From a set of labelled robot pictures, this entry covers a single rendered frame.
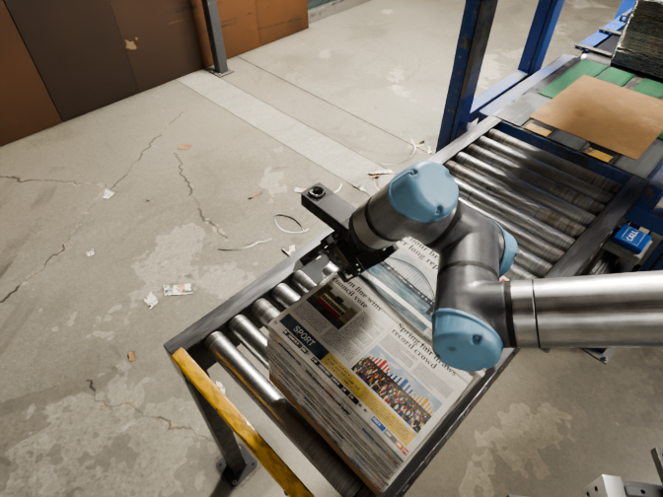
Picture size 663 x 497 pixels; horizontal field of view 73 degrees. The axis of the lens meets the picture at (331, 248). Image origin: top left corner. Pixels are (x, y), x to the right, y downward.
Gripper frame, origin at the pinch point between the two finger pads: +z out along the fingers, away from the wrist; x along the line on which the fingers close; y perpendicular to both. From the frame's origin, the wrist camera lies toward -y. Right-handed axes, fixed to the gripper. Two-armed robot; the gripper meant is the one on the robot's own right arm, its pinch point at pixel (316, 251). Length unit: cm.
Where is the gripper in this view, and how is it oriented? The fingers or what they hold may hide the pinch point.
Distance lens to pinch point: 84.5
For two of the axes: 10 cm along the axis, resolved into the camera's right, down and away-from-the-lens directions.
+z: -4.0, 2.8, 8.7
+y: 5.7, 8.2, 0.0
